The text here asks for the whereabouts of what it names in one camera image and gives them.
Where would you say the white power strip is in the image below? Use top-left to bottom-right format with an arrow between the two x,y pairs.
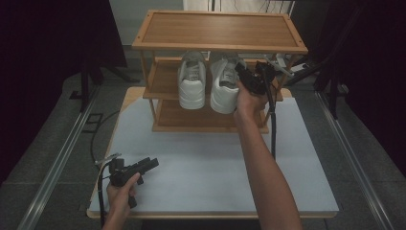
275,53 -> 310,74

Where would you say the right hand-held gripper cable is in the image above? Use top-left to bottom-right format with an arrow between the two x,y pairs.
260,65 -> 279,160

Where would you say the white sneaker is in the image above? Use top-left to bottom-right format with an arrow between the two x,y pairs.
177,50 -> 207,110
209,52 -> 247,115

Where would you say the dark curtain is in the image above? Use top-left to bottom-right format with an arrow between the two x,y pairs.
286,0 -> 406,178
0,0 -> 128,185

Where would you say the black floor cable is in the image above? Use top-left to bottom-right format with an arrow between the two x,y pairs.
90,109 -> 121,164

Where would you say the hand-held gripper cable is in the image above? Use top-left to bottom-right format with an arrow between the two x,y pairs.
260,65 -> 279,160
97,164 -> 111,228

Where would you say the person's left hand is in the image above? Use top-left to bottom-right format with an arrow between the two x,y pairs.
106,172 -> 142,219

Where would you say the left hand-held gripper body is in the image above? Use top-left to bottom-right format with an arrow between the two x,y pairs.
94,152 -> 146,209

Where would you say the metal floor rail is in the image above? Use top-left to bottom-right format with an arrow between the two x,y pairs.
16,85 -> 102,230
314,90 -> 396,230

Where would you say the left hand-held gripper cable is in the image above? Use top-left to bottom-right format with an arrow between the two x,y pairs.
97,164 -> 111,228

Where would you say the black metal stand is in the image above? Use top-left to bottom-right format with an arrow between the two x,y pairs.
79,56 -> 141,113
282,47 -> 350,121

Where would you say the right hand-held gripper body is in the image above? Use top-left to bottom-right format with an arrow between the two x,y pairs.
245,57 -> 294,96

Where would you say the wooden shoe rack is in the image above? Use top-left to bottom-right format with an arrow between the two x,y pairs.
131,9 -> 309,134

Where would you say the person's right hand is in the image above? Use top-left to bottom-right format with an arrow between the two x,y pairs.
234,81 -> 270,118

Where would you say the white background cabinet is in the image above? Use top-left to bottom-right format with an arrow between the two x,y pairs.
182,0 -> 295,14

